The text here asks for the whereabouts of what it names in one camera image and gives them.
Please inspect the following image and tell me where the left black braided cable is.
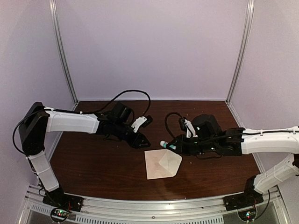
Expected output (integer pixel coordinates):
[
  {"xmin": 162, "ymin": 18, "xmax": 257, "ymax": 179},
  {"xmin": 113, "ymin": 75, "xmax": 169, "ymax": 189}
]
[{"xmin": 93, "ymin": 90, "xmax": 151, "ymax": 117}]

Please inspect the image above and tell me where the aluminium frame post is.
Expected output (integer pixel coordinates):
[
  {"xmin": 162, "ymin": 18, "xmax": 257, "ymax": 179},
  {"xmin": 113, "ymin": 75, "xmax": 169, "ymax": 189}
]
[
  {"xmin": 225, "ymin": 0, "xmax": 255, "ymax": 105},
  {"xmin": 49, "ymin": 0, "xmax": 78, "ymax": 104}
]

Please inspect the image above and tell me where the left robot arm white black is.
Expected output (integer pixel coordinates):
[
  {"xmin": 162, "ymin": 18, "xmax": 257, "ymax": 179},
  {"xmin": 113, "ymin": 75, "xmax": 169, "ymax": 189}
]
[{"xmin": 13, "ymin": 102, "xmax": 153, "ymax": 207}]

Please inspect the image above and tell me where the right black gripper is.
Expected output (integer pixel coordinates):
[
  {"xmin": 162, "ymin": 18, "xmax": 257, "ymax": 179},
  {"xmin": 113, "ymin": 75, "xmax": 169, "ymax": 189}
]
[{"xmin": 166, "ymin": 134, "xmax": 217, "ymax": 156}]

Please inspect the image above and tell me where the right aluminium frame post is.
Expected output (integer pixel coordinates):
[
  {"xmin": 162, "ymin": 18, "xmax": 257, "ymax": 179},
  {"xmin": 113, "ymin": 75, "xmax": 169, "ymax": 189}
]
[{"xmin": 225, "ymin": 0, "xmax": 255, "ymax": 105}]

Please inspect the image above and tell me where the beige envelope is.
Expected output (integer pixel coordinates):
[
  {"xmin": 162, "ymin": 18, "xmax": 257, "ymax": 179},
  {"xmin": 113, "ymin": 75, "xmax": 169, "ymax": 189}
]
[{"xmin": 144, "ymin": 149, "xmax": 182, "ymax": 180}]

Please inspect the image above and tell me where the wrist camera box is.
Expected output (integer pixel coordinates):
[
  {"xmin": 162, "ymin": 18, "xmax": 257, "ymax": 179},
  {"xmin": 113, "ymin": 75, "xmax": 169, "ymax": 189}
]
[
  {"xmin": 179, "ymin": 118, "xmax": 196, "ymax": 138},
  {"xmin": 131, "ymin": 115, "xmax": 153, "ymax": 133}
]

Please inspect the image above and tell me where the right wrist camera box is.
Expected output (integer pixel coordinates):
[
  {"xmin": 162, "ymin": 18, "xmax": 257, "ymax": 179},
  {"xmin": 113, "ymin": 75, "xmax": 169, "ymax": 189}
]
[{"xmin": 179, "ymin": 118, "xmax": 196, "ymax": 138}]

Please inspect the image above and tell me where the right black braided cable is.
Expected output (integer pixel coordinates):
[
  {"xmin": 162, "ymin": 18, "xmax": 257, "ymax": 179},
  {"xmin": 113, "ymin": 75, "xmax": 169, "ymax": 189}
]
[{"xmin": 164, "ymin": 112, "xmax": 187, "ymax": 140}]

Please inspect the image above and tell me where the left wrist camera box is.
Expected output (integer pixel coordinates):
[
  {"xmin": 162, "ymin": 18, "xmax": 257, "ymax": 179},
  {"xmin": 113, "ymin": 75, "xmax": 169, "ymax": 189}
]
[{"xmin": 131, "ymin": 115, "xmax": 153, "ymax": 133}]

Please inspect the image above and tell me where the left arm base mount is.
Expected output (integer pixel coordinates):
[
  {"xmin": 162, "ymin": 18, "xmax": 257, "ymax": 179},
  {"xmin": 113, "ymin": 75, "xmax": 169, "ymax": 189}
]
[{"xmin": 43, "ymin": 194, "xmax": 83, "ymax": 223}]

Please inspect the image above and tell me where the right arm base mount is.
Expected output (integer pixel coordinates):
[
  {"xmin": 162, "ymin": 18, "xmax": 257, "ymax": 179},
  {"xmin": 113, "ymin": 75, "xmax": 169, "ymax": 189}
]
[{"xmin": 223, "ymin": 193, "xmax": 263, "ymax": 223}]

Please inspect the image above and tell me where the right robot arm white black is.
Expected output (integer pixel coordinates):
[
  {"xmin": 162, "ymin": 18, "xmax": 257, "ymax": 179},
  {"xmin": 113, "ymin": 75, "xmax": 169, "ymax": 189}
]
[{"xmin": 160, "ymin": 114, "xmax": 299, "ymax": 206}]

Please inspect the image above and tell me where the left aluminium frame post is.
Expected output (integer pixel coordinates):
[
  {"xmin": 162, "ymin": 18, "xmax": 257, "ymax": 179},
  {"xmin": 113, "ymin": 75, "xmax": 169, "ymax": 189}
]
[{"xmin": 49, "ymin": 0, "xmax": 78, "ymax": 104}]

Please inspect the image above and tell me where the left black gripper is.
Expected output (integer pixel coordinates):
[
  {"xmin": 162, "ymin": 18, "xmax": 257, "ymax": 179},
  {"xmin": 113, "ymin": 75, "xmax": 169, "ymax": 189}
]
[{"xmin": 113, "ymin": 121, "xmax": 151, "ymax": 150}]

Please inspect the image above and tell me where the green white glue stick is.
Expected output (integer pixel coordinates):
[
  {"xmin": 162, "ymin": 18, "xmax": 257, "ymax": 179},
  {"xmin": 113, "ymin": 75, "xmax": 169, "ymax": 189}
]
[{"xmin": 160, "ymin": 140, "xmax": 176, "ymax": 151}]

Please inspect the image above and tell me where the black braided cable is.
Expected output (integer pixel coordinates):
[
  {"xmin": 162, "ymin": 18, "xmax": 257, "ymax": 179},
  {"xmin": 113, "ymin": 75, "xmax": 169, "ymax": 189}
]
[
  {"xmin": 93, "ymin": 90, "xmax": 151, "ymax": 117},
  {"xmin": 164, "ymin": 112, "xmax": 187, "ymax": 140}
]

